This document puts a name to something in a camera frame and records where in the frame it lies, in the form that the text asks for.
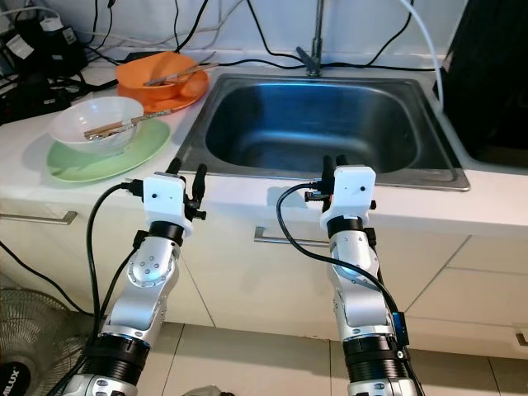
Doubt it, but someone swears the wooden chopstick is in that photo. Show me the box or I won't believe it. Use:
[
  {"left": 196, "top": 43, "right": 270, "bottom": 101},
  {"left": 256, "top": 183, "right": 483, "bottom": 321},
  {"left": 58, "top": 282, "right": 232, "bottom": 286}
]
[
  {"left": 155, "top": 64, "right": 220, "bottom": 85},
  {"left": 86, "top": 120, "right": 154, "bottom": 139},
  {"left": 153, "top": 61, "right": 219, "bottom": 83},
  {"left": 84, "top": 116, "right": 151, "bottom": 135}
]

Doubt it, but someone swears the white bowl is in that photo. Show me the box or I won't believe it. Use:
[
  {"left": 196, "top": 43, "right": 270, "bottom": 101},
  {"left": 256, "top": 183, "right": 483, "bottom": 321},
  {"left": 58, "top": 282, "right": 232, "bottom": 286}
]
[{"left": 48, "top": 97, "right": 145, "bottom": 155}]

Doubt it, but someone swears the white kitchen cabinet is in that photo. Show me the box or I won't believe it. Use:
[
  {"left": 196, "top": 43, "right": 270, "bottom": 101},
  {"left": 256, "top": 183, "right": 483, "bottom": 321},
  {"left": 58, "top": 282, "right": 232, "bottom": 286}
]
[{"left": 0, "top": 186, "right": 528, "bottom": 360}]

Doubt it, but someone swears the stainless steel sink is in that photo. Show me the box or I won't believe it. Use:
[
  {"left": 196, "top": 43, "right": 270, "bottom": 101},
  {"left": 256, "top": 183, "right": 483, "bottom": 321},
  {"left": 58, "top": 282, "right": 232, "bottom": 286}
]
[{"left": 177, "top": 73, "right": 471, "bottom": 192}]

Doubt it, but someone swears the light green plate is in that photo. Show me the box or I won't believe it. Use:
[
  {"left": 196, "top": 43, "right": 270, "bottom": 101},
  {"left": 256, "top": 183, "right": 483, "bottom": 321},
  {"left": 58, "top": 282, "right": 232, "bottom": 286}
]
[{"left": 47, "top": 118, "right": 172, "bottom": 183}]

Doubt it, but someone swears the orange plate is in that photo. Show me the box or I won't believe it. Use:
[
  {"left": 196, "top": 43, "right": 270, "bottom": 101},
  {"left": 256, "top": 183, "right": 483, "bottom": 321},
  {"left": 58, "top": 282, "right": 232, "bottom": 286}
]
[{"left": 117, "top": 70, "right": 209, "bottom": 114}]

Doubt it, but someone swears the orange bowl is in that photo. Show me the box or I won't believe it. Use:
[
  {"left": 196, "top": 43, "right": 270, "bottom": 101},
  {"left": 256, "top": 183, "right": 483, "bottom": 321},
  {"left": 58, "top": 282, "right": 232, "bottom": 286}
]
[{"left": 115, "top": 51, "right": 199, "bottom": 100}]

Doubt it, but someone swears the metal faucet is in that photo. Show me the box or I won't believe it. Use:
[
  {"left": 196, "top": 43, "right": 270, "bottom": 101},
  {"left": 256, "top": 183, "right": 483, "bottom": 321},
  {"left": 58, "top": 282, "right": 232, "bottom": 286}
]
[{"left": 295, "top": 0, "right": 327, "bottom": 79}]

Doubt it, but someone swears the black power strip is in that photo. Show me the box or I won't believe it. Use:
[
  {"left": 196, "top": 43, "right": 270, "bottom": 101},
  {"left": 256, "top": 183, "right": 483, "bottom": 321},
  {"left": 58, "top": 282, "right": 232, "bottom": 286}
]
[{"left": 0, "top": 76, "right": 85, "bottom": 118}]

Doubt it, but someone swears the black appliance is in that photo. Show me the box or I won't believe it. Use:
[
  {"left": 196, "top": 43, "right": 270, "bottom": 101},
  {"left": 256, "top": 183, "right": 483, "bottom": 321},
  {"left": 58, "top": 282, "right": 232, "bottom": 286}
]
[{"left": 441, "top": 0, "right": 528, "bottom": 166}]

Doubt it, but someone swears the black power adapter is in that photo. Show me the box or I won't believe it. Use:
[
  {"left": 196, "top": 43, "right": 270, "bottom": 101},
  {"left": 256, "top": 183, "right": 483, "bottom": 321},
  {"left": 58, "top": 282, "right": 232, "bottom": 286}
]
[{"left": 12, "top": 16, "right": 87, "bottom": 75}]

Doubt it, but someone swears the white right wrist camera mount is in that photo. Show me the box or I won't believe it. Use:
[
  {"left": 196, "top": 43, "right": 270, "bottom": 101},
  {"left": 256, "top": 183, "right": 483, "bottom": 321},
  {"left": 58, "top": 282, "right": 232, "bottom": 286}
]
[{"left": 322, "top": 165, "right": 378, "bottom": 232}]

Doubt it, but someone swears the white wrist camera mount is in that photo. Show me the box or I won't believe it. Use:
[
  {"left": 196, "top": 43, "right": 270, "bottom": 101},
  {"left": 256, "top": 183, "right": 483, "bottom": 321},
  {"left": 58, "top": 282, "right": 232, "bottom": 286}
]
[
  {"left": 322, "top": 165, "right": 378, "bottom": 232},
  {"left": 143, "top": 173, "right": 189, "bottom": 240}
]

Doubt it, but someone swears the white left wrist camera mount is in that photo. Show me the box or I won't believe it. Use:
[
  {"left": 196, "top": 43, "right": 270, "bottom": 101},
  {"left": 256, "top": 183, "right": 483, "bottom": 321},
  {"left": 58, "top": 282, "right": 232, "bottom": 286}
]
[{"left": 143, "top": 173, "right": 189, "bottom": 240}]

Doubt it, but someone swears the metal drawer handle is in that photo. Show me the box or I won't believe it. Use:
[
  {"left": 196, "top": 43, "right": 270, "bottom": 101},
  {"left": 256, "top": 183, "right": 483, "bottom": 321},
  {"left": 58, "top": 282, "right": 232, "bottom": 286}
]
[
  {"left": 0, "top": 211, "right": 81, "bottom": 227},
  {"left": 254, "top": 227, "right": 332, "bottom": 247}
]

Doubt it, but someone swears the black wall cable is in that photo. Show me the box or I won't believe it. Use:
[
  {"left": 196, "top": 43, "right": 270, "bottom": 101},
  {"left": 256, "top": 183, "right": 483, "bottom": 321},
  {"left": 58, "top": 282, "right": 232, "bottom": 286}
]
[
  {"left": 173, "top": 0, "right": 213, "bottom": 52},
  {"left": 246, "top": 0, "right": 308, "bottom": 70}
]

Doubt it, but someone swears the black power cord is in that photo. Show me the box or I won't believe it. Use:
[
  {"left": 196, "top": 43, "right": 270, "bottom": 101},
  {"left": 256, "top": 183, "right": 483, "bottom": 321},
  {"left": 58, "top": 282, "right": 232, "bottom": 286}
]
[{"left": 0, "top": 242, "right": 96, "bottom": 318}]

